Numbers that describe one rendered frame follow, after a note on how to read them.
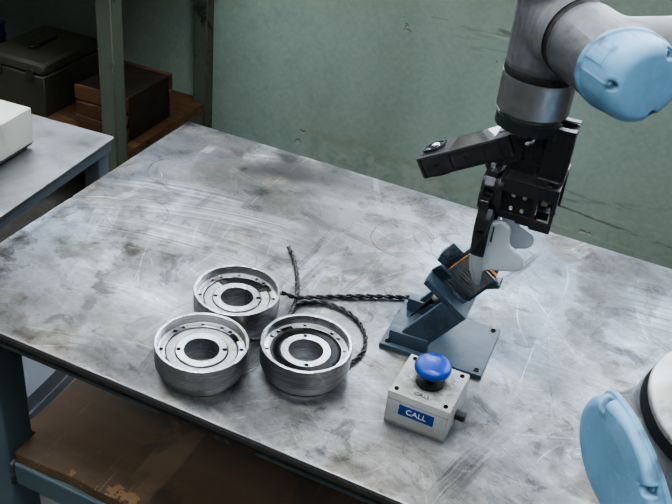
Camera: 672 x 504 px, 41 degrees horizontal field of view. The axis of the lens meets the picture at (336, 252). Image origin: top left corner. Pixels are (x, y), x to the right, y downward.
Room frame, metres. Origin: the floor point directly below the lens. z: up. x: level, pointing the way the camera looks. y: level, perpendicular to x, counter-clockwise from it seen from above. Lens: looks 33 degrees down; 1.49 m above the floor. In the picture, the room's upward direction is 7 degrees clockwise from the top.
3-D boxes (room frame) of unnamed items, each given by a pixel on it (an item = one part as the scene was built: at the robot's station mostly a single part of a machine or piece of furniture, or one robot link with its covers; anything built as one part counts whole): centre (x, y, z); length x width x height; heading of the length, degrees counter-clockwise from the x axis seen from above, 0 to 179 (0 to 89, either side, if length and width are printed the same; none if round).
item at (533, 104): (0.86, -0.18, 1.14); 0.08 x 0.08 x 0.05
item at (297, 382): (0.79, 0.02, 0.82); 0.10 x 0.10 x 0.04
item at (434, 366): (0.74, -0.12, 0.85); 0.04 x 0.04 x 0.05
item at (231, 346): (0.77, 0.14, 0.82); 0.08 x 0.08 x 0.02
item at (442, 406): (0.74, -0.12, 0.82); 0.08 x 0.07 x 0.05; 69
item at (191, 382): (0.77, 0.14, 0.82); 0.10 x 0.10 x 0.04
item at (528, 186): (0.86, -0.19, 1.06); 0.09 x 0.08 x 0.12; 71
